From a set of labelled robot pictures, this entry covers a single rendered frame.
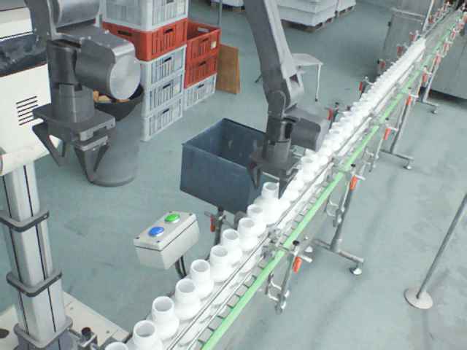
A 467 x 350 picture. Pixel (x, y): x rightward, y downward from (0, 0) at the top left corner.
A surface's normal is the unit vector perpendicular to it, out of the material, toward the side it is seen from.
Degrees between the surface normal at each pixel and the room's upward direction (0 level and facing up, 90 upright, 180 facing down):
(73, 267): 0
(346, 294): 0
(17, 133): 90
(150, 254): 90
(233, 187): 90
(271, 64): 77
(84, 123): 0
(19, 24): 90
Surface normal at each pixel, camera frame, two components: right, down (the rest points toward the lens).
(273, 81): -0.46, 0.39
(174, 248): 0.85, 0.04
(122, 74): 0.86, 0.35
